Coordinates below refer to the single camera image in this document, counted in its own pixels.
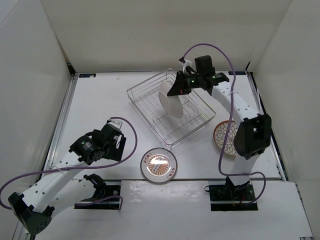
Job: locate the white plate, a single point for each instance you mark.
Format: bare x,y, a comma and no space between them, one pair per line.
171,104
219,135

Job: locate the right blue corner label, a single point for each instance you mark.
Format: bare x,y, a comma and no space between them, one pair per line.
240,73

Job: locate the blue corner label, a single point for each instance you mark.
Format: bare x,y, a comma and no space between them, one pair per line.
240,73
87,75

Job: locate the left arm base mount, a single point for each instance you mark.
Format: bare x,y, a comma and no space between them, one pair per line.
104,200

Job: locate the metal wire dish rack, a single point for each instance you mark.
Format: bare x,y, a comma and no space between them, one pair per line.
170,130

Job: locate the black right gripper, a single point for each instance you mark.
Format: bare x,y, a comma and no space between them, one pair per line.
177,88

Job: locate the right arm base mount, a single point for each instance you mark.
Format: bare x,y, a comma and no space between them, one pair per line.
221,201

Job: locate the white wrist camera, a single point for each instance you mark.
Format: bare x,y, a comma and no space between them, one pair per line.
185,63
115,123

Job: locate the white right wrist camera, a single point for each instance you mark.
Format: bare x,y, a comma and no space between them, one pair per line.
185,63

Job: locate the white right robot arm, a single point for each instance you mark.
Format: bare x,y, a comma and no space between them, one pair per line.
253,134

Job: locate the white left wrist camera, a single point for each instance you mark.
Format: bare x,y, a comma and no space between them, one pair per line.
115,123

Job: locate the left blue corner label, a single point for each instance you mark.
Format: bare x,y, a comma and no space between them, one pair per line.
87,75

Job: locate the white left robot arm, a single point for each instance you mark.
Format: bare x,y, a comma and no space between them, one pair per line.
55,192

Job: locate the plate with orange sunburst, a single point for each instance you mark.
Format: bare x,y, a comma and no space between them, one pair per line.
158,166

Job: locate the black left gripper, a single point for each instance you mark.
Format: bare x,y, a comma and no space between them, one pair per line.
116,152

